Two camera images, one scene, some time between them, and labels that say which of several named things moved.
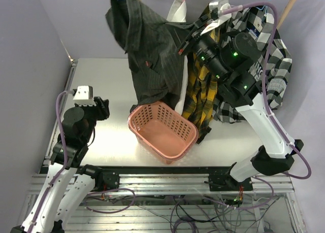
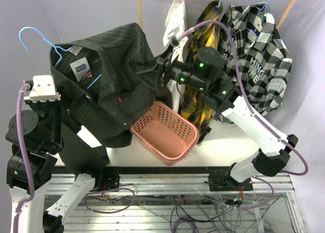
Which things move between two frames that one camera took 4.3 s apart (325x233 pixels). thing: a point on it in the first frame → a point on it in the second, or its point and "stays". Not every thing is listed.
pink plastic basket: [163, 130] stays
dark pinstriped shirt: [152, 45] → [111, 84]
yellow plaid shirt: [200, 90] stays
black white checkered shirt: [257, 24] stays
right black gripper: [197, 38] → [168, 67]
